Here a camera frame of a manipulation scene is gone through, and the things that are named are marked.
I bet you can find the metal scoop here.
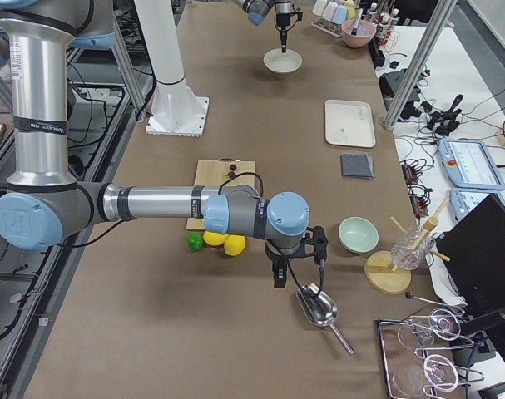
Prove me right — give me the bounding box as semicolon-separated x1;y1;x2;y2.
295;283;354;355

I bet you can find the black monitor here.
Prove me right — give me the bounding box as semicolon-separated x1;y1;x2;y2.
437;194;505;313

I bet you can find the pink bowl with ice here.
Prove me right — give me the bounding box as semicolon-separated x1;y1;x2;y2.
341;19;376;48

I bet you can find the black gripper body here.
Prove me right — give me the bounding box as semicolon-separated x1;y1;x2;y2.
265;243;290;278
275;13;291;32

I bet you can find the wooden cutting board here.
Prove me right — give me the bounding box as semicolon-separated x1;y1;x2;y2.
186;159;259;231

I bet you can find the grey folded cloth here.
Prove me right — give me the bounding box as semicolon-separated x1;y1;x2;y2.
340;153;374;180

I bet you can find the pastel cup rack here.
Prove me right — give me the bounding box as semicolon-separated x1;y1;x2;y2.
311;0;357;37

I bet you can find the wooden cup tree stand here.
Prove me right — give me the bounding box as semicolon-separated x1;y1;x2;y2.
364;198;451;294

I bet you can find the green lime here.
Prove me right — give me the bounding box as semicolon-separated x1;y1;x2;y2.
186;232;204;252

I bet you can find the aluminium frame post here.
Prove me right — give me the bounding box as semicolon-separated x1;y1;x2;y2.
384;0;457;131

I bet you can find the blue teach pendant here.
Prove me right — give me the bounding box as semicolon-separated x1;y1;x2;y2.
438;138;505;191
449;188;505;222

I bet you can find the black wire glass rack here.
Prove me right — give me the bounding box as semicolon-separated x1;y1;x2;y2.
375;308;485;398

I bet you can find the cream rabbit tray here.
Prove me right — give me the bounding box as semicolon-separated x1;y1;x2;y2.
324;100;376;148

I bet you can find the yellow lemon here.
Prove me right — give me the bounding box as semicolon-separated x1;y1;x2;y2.
202;231;229;247
223;234;246;257

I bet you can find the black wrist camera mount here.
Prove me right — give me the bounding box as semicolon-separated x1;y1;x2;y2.
298;225;329;266

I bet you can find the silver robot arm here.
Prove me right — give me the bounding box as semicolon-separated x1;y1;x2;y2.
235;0;294;53
0;1;309;288

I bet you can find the cream round plate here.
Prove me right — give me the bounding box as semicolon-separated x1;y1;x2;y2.
263;48;302;74

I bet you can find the mint green bowl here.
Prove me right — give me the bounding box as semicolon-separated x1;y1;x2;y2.
338;216;379;254

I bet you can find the clear glass cup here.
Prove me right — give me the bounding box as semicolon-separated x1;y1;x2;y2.
391;225;434;270

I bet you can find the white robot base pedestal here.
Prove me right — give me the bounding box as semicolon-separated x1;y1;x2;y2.
135;0;210;137

